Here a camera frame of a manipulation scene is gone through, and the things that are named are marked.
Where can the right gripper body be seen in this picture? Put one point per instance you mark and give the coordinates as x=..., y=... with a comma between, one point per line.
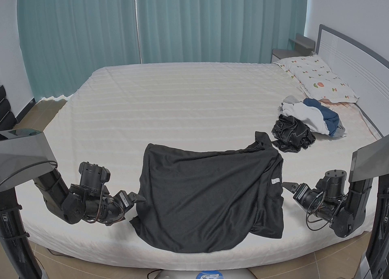
x=310, y=200

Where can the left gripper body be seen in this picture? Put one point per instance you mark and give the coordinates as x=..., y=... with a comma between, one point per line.
x=120, y=204

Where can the black T-shirt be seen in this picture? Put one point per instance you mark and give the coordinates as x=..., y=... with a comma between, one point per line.
x=206, y=192

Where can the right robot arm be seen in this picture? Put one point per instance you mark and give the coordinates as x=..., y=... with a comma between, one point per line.
x=355, y=204

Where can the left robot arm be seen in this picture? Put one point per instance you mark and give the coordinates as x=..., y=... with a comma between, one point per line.
x=60, y=198

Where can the pile of clothes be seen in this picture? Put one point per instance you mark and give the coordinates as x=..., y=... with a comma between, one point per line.
x=310, y=116

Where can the bed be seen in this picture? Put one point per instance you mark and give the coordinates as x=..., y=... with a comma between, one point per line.
x=182, y=104

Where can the black shiny garment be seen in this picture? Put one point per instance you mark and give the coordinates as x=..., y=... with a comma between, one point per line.
x=291, y=133

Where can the white printed pillow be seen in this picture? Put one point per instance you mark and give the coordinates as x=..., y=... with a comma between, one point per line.
x=319, y=77

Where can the grey bedside table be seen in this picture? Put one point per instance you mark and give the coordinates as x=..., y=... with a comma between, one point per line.
x=281, y=54

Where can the blue-green curtain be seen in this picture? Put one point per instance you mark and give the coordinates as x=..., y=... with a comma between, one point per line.
x=76, y=28
x=218, y=13

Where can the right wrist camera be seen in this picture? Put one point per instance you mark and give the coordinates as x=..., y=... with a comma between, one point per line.
x=321, y=185

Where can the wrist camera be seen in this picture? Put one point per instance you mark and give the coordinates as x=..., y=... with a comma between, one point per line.
x=321, y=185
x=104, y=175

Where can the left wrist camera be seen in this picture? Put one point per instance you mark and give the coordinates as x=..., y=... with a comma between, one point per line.
x=104, y=175

